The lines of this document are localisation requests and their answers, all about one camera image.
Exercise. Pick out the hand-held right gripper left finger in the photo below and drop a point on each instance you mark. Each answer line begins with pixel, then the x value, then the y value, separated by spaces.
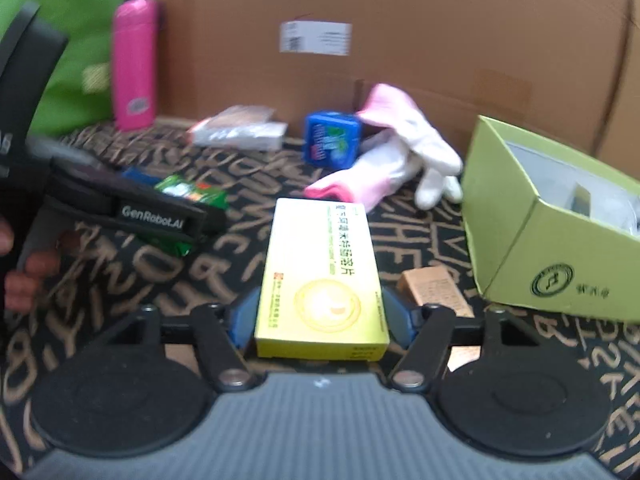
pixel 245 320

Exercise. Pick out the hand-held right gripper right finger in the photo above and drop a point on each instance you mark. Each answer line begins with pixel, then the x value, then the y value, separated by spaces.
pixel 398 320

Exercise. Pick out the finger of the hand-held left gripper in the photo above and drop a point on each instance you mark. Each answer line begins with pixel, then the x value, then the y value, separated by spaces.
pixel 150 215
pixel 141 176

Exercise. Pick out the yellow medicine box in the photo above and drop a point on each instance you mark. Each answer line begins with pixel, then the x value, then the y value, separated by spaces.
pixel 320 270

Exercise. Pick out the light green box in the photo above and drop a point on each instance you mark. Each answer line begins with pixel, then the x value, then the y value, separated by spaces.
pixel 530 260

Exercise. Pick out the person's left hand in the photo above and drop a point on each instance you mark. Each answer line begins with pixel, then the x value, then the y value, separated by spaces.
pixel 35 265

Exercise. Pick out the brown gold box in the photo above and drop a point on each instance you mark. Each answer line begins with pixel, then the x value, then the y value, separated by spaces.
pixel 435 290

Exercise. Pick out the black letter print mat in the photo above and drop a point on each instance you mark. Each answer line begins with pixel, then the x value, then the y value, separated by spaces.
pixel 240 255

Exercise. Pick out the green tote bag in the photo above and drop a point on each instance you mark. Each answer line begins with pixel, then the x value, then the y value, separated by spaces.
pixel 75 20

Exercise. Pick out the white grey box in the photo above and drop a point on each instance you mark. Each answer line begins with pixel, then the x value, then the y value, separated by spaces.
pixel 235 137

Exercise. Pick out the pink thermos bottle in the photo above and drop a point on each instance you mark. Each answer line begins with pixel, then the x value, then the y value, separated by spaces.
pixel 134 60

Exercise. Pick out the orange white box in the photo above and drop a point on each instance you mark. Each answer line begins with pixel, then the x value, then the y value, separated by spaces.
pixel 240 115

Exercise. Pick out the pink white glove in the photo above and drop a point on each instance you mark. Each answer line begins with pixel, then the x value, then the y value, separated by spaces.
pixel 420 130
pixel 350 182

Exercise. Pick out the blue rounded box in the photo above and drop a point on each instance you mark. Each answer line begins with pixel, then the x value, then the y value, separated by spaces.
pixel 331 140

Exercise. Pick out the white shipping label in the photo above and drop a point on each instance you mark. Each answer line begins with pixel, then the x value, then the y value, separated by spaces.
pixel 315 37

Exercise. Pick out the large cardboard box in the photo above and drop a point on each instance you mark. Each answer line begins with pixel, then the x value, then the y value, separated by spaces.
pixel 400 20

